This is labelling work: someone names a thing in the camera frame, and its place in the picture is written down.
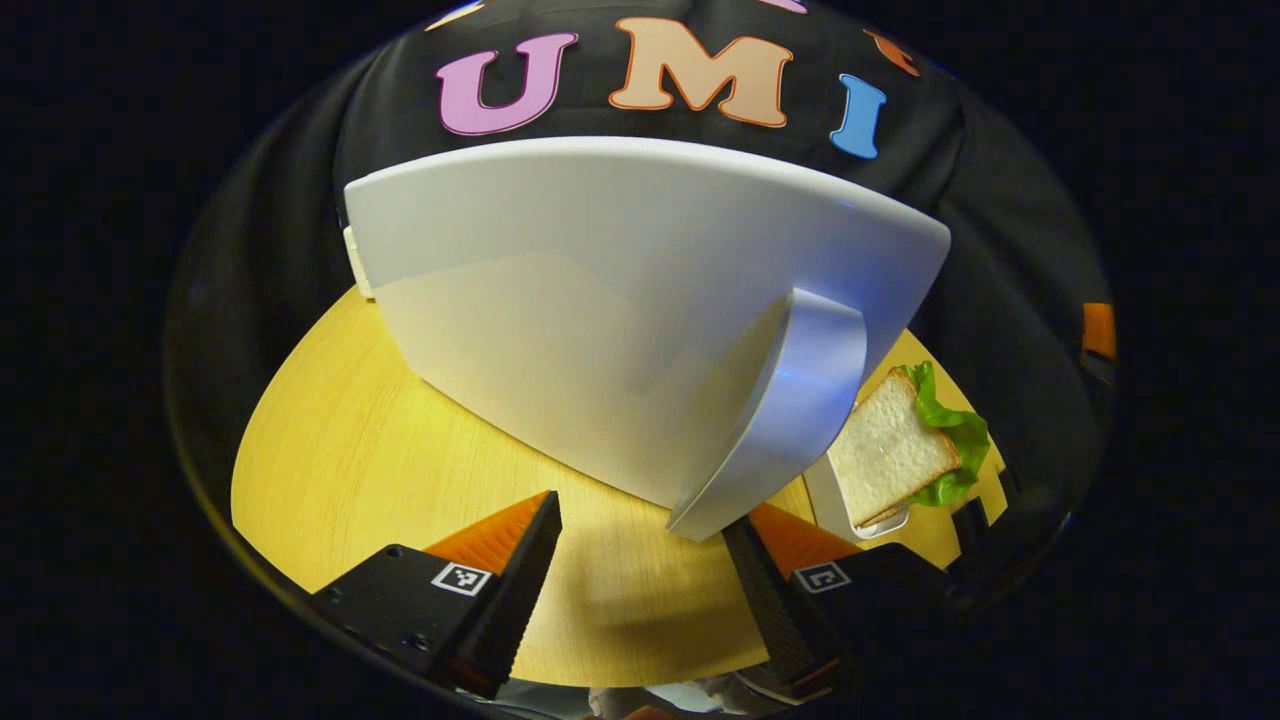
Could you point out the lettuce toast sandwich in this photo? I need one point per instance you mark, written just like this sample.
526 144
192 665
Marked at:
890 450

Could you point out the black backdrop cloth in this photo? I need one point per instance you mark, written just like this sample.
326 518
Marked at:
1010 250

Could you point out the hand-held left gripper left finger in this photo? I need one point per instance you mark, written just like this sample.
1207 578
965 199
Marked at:
515 590

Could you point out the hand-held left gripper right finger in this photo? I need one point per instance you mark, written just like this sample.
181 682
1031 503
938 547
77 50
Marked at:
765 590

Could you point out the white microwave oven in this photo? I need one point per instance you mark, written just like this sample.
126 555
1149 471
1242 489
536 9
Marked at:
600 300

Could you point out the white plastic tray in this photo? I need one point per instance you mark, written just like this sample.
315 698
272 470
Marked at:
825 495

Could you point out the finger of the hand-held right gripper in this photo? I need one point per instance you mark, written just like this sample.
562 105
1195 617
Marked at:
975 535
1098 330

